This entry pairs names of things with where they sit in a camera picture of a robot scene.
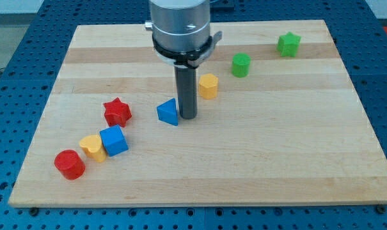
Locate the green star block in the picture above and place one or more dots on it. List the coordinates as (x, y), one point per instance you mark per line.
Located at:
(288, 44)

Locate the red cylinder block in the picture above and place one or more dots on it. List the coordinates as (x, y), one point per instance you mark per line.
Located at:
(69, 164)

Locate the yellow hexagon block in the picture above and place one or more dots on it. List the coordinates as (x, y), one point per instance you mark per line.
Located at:
(208, 86)

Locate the yellow heart block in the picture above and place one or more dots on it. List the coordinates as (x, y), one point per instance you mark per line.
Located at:
(93, 147)

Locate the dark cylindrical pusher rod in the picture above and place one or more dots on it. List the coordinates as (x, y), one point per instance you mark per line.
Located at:
(186, 91)

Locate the blue triangle block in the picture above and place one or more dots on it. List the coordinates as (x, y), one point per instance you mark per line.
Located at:
(167, 112)

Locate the green cylinder block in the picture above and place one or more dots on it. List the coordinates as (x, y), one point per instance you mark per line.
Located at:
(240, 64)

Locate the blue cube block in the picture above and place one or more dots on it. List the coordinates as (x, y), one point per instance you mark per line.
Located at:
(113, 140)

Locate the red star block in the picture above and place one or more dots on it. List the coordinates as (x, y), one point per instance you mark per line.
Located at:
(117, 113)

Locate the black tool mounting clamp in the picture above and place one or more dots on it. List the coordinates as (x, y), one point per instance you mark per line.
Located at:
(192, 59)

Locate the wooden board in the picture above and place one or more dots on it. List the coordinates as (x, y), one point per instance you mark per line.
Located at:
(293, 132)

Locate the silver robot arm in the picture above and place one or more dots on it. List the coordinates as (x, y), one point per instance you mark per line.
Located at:
(181, 38)

